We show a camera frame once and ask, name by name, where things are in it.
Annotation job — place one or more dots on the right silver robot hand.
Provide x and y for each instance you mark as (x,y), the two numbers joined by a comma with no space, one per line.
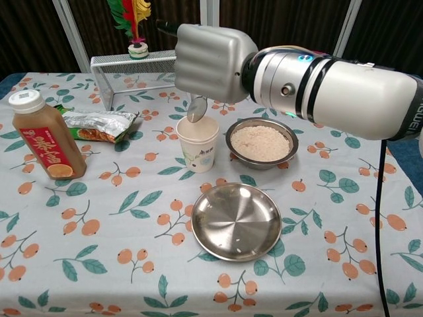
(211,62)

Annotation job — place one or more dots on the steel plate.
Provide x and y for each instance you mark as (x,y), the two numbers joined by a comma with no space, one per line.
(236,223)

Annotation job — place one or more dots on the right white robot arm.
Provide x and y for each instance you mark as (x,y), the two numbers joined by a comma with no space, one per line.
(347,92)

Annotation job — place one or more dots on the steel bowl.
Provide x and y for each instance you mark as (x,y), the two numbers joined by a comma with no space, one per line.
(238,158)

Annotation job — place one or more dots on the dark partition panel white frame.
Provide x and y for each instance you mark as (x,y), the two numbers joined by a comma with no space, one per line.
(99,26)
(390,29)
(29,36)
(281,20)

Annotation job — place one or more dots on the floral tablecloth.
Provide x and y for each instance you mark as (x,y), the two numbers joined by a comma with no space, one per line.
(115,231)

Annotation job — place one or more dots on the metal spoon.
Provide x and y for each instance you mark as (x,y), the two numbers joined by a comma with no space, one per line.
(196,110)

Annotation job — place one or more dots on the orange sauce bottle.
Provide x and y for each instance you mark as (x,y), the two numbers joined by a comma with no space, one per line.
(46,138)

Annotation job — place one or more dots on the white paper cup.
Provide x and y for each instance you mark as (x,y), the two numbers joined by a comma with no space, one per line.
(198,152)

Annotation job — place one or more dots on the green silver snack packet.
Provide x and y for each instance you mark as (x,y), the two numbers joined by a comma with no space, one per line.
(99,123)

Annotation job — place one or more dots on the colourful feather shuttlecock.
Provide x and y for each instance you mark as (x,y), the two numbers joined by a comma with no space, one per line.
(135,29)

